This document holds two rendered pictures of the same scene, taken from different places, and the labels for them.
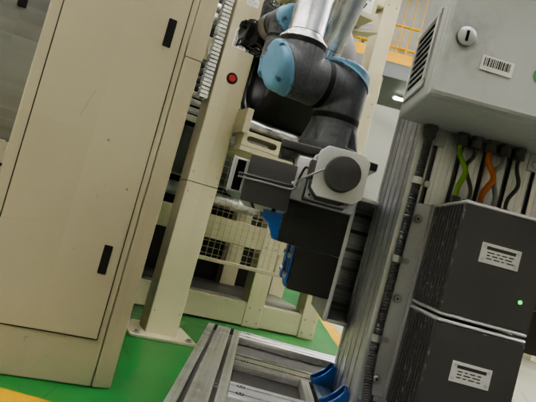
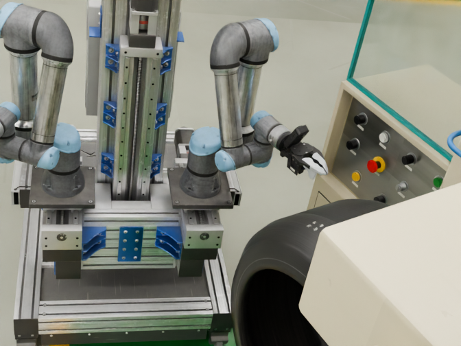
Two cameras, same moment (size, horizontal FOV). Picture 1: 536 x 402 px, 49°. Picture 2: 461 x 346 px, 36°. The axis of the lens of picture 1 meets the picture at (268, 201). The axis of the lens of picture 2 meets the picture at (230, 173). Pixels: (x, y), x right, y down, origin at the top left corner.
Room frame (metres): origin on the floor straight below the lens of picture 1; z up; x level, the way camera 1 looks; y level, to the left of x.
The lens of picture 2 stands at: (3.42, -0.56, 2.34)
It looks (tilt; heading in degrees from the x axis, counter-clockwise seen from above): 37 degrees down; 164
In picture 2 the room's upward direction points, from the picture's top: 10 degrees clockwise
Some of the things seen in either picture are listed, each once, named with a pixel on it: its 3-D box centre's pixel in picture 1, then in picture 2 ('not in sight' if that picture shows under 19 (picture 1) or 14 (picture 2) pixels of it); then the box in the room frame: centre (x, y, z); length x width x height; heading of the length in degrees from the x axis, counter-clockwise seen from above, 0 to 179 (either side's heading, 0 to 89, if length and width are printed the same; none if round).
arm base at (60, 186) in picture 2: not in sight; (62, 173); (1.41, -0.60, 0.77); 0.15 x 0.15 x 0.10
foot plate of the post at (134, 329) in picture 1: (157, 329); not in sight; (2.37, 0.29, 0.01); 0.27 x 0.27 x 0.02; 22
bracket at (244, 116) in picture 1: (232, 124); not in sight; (2.42, 0.23, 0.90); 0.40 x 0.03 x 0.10; 22
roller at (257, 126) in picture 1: (284, 135); not in sight; (2.36, 0.01, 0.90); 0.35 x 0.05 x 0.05; 112
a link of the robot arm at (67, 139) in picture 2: not in sight; (61, 145); (1.41, -0.61, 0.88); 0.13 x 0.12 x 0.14; 64
